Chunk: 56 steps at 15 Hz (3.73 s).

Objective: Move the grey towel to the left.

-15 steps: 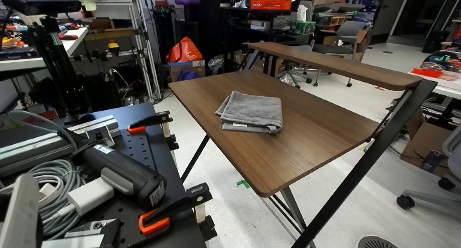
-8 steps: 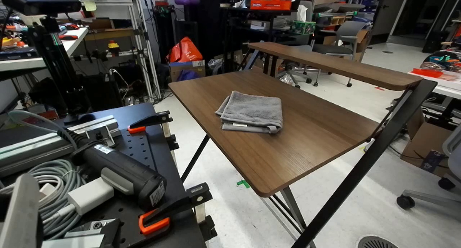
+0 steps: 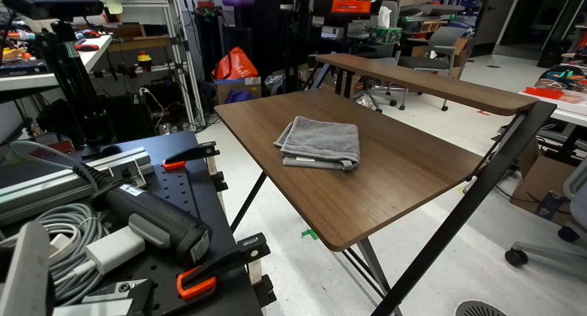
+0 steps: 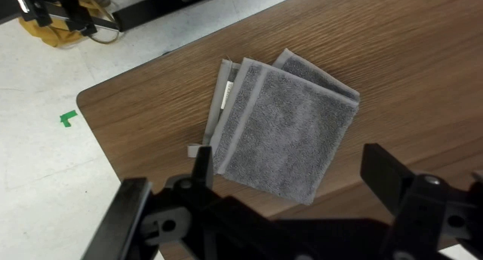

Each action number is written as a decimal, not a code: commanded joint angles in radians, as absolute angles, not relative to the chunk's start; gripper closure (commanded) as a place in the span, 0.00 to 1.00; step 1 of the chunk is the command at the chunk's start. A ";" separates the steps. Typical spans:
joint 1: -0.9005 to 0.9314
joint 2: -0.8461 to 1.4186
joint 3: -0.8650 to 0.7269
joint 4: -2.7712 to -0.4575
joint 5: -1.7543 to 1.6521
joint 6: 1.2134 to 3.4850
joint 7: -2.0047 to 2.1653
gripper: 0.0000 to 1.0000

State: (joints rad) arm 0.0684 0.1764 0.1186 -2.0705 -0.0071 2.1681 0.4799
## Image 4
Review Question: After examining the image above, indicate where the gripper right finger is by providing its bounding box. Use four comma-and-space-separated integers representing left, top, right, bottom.
360, 143, 483, 260

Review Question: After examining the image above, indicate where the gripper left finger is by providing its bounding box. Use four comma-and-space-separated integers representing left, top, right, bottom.
81, 146, 273, 260

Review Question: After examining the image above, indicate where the grey folded towel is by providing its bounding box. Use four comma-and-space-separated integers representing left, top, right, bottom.
188, 48, 360, 206

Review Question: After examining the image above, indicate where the green tape piece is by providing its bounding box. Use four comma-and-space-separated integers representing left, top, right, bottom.
60, 110, 78, 128

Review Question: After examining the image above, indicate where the black metal base bar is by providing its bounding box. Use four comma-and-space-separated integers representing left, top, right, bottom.
112, 0, 242, 32

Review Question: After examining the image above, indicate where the yellow cloth bag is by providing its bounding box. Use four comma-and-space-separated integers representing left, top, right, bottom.
18, 0, 120, 48

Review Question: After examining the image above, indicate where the black stand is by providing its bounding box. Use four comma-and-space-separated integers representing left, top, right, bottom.
0, 0, 122, 37

